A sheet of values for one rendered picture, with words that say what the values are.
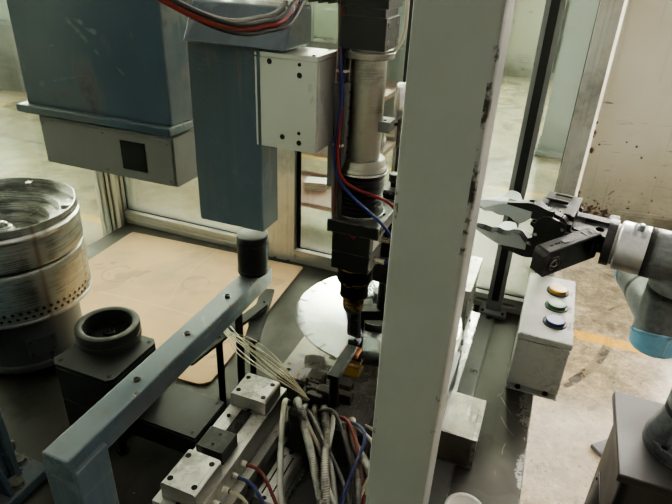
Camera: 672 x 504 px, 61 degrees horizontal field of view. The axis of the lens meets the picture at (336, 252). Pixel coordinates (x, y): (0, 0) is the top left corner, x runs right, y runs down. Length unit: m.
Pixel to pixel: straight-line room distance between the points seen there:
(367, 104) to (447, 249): 0.51
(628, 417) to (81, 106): 1.22
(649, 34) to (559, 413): 2.38
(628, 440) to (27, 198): 1.38
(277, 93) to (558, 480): 1.79
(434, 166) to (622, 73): 3.73
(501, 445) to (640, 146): 3.15
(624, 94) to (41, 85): 3.47
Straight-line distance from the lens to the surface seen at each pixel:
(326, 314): 1.13
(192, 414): 1.11
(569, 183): 1.43
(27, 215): 1.42
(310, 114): 0.75
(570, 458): 2.34
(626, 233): 0.92
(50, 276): 1.27
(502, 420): 1.26
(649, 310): 0.96
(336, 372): 0.95
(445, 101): 0.27
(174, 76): 0.95
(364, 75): 0.78
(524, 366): 1.30
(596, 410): 2.58
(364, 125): 0.79
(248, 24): 0.57
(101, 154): 1.06
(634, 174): 4.20
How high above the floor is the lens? 1.59
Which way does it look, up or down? 28 degrees down
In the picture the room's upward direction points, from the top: 3 degrees clockwise
